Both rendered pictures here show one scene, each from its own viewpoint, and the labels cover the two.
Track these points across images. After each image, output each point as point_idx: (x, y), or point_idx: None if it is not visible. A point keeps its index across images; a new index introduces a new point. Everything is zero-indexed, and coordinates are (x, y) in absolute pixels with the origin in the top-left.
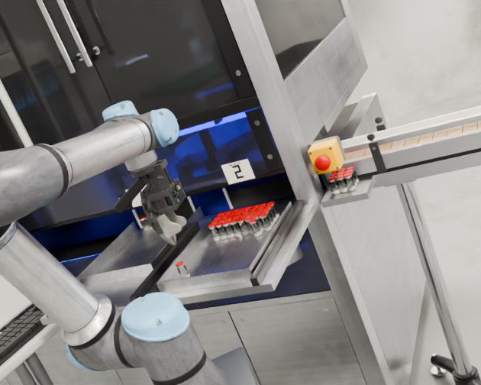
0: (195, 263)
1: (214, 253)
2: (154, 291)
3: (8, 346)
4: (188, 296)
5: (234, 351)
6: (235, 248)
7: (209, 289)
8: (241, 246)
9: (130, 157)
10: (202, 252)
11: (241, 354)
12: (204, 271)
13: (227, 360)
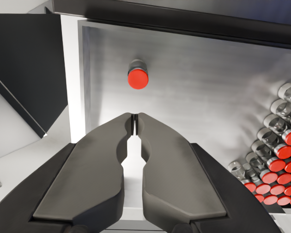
0: (200, 69)
1: (217, 102)
2: (67, 12)
3: None
4: (69, 95)
5: (30, 135)
6: (209, 140)
7: (81, 131)
8: (211, 148)
9: None
10: (245, 70)
11: (24, 144)
12: (149, 104)
13: (14, 130)
